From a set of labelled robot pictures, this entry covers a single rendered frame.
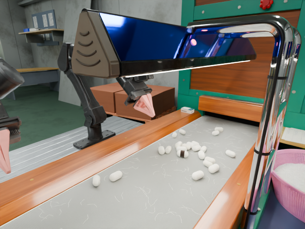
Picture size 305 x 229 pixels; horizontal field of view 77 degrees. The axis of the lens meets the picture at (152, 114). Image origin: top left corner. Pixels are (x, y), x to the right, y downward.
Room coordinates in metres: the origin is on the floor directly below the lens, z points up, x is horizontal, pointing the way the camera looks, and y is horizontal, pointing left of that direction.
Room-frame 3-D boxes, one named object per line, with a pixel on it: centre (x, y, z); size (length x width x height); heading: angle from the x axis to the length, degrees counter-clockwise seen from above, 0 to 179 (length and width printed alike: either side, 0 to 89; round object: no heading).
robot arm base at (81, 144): (0.82, 0.27, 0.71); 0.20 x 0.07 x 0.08; 144
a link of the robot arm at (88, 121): (0.82, 0.26, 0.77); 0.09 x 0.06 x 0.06; 148
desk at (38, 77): (4.92, 3.08, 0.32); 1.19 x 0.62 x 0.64; 144
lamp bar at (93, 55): (0.47, -0.12, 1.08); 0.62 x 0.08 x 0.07; 140
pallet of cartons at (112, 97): (3.14, 0.36, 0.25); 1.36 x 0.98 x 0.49; 54
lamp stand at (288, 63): (0.41, -0.18, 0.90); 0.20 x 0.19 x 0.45; 140
